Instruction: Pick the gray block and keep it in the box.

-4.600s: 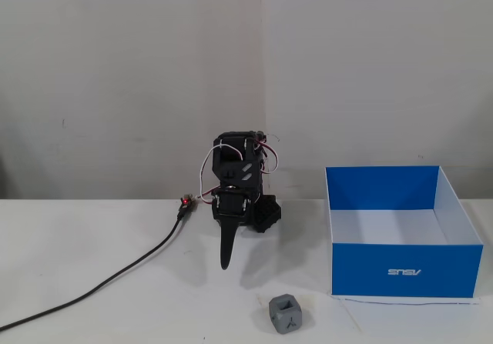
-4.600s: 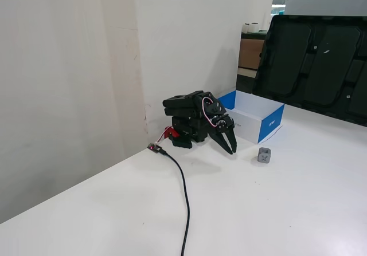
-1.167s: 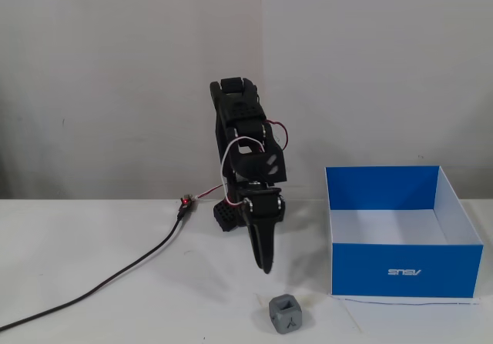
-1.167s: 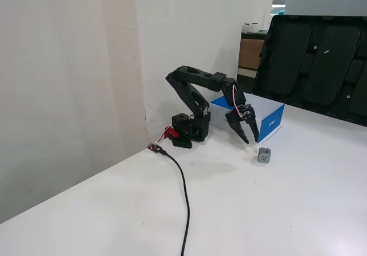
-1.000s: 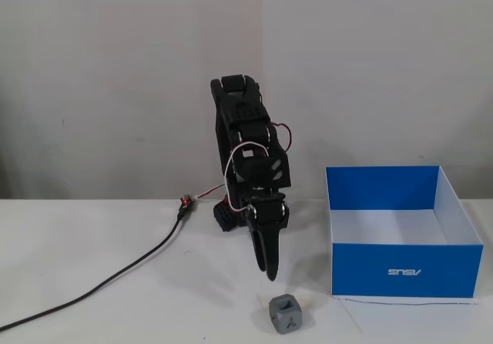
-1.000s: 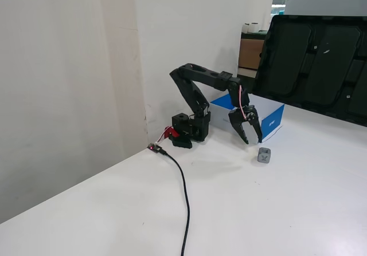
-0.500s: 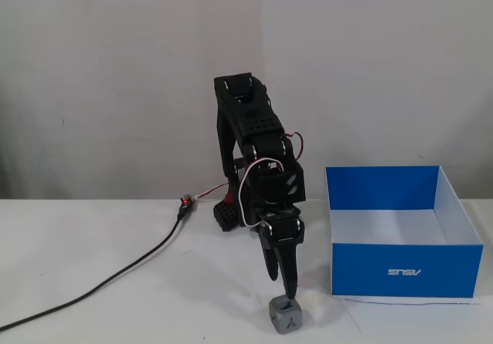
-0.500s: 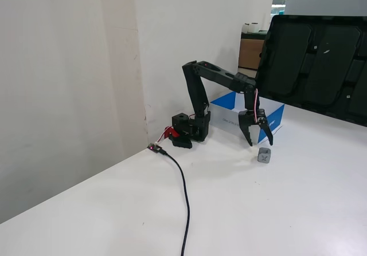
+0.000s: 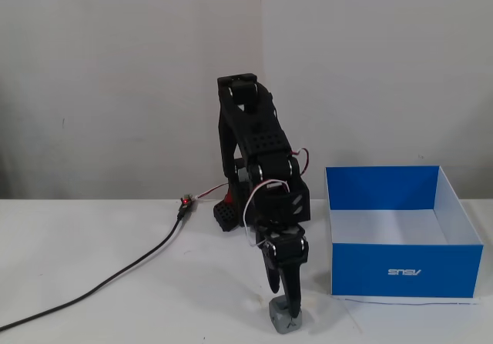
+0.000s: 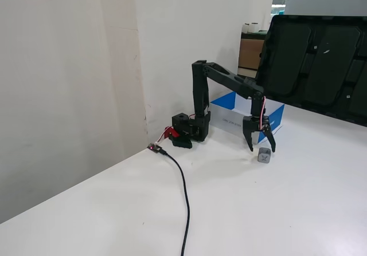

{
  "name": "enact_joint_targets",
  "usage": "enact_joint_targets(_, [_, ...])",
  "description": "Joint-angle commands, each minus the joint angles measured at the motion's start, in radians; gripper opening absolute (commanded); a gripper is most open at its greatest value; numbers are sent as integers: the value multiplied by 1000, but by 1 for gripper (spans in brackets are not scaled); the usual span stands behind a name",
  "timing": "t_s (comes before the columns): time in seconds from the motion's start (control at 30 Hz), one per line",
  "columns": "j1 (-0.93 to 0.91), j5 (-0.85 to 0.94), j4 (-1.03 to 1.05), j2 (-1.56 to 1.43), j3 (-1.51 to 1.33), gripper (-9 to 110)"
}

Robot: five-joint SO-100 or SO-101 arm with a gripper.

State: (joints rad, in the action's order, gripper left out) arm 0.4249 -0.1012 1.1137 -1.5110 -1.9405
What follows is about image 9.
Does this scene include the blue cardboard box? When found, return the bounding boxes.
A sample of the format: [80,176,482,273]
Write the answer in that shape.
[325,165,485,299]

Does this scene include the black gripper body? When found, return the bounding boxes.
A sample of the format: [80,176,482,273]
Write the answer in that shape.
[257,224,309,272]

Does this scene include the gray block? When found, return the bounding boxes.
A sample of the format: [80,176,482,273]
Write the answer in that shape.
[268,296,304,335]

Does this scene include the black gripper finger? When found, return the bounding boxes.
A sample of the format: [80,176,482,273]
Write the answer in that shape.
[260,243,283,295]
[280,261,304,319]

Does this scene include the red white wrist wire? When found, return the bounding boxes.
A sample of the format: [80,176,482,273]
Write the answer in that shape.
[289,148,310,176]

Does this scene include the white red board wire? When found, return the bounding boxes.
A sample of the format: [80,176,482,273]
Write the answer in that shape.
[191,182,230,201]

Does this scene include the black power cable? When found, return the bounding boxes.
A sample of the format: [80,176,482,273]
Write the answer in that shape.
[0,207,186,332]

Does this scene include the white gripper servo wire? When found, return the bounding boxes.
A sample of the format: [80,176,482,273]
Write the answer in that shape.
[243,179,290,248]

